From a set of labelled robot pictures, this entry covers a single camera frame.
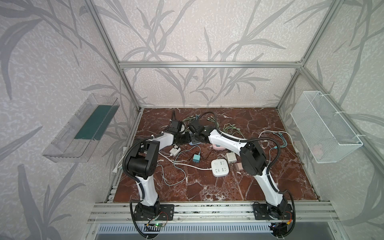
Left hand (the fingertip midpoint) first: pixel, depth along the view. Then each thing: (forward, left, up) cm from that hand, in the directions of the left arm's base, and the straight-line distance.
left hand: (192, 134), depth 99 cm
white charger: (-12, +11, -2) cm, 16 cm away
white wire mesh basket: (-20, -59, +31) cm, 70 cm away
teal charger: (-16, -3, -2) cm, 16 cm away
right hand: (0, -2, +3) cm, 3 cm away
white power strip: (-22, -17, -2) cm, 28 cm away
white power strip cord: (-20, +2, -5) cm, 20 cm away
